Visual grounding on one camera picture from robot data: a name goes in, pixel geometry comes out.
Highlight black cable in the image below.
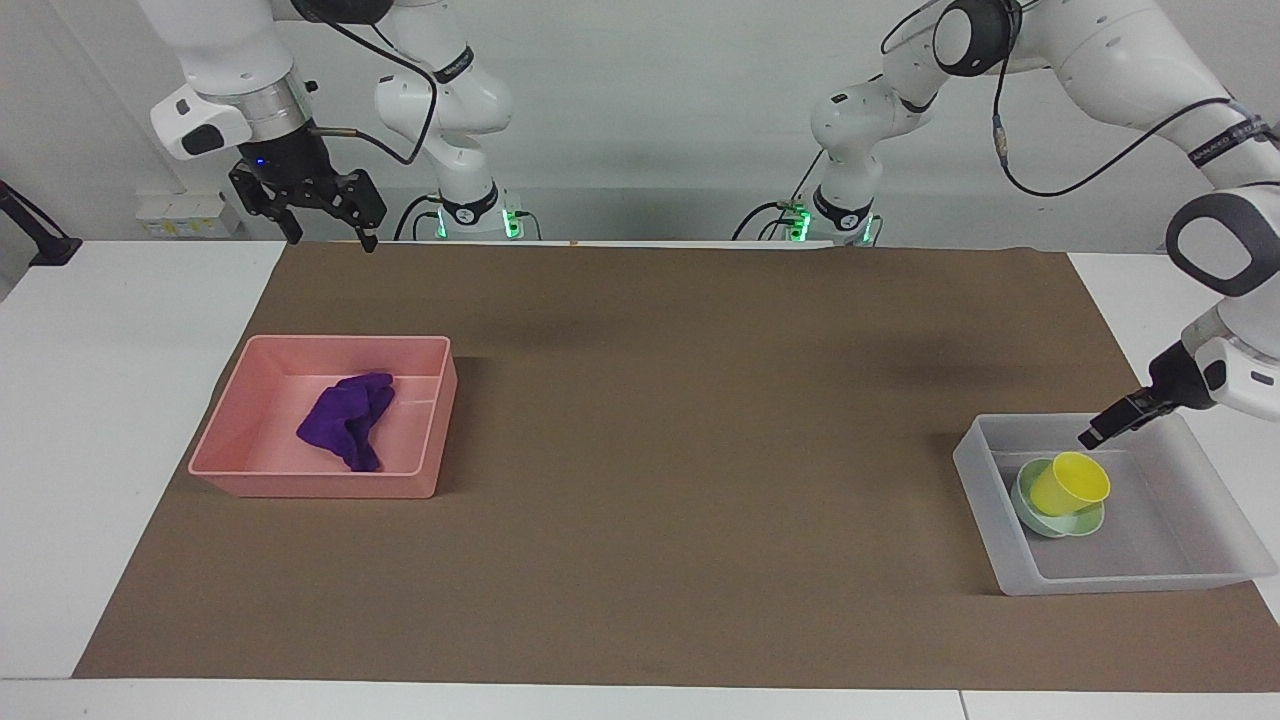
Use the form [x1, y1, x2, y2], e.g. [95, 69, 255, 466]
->
[990, 58, 1251, 199]
[392, 192, 447, 242]
[300, 0, 442, 167]
[731, 148, 827, 242]

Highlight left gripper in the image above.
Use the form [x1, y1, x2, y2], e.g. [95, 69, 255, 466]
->
[1142, 340, 1217, 413]

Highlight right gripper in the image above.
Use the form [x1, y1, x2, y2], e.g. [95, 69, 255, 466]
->
[228, 122, 389, 254]

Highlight pink plastic box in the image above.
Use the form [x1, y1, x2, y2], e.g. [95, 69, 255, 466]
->
[188, 335, 459, 500]

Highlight translucent white plastic box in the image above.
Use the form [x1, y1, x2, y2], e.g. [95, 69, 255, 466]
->
[952, 411, 1280, 598]

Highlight light green bowl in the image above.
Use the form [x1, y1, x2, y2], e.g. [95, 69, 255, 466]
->
[1009, 457, 1107, 540]

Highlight black stand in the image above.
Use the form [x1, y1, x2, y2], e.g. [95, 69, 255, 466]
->
[0, 179, 84, 268]

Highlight purple cloth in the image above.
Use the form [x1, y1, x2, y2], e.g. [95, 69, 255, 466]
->
[296, 372, 398, 474]

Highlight yellow plastic cup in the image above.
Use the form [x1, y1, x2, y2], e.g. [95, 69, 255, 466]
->
[1030, 451, 1112, 518]

